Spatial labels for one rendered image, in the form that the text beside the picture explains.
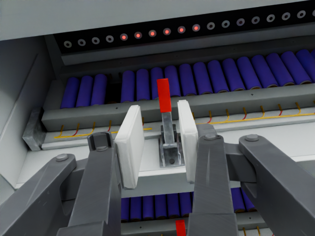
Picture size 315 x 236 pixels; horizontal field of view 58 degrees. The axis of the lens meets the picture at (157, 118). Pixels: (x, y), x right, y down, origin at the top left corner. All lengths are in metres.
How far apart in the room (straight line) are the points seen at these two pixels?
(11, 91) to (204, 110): 0.23
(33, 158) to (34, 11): 0.18
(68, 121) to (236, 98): 0.21
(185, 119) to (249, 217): 0.32
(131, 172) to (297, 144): 0.23
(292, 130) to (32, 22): 0.29
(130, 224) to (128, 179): 0.32
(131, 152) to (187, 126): 0.03
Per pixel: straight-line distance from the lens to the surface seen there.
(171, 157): 0.32
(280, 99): 0.36
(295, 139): 0.35
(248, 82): 0.38
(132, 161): 0.15
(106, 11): 0.27
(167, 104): 0.30
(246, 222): 0.46
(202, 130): 0.17
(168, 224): 0.46
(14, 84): 0.39
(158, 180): 0.32
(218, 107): 0.35
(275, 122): 0.36
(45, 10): 0.28
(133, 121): 0.18
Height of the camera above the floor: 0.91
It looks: 24 degrees down
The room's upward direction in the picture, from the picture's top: 8 degrees counter-clockwise
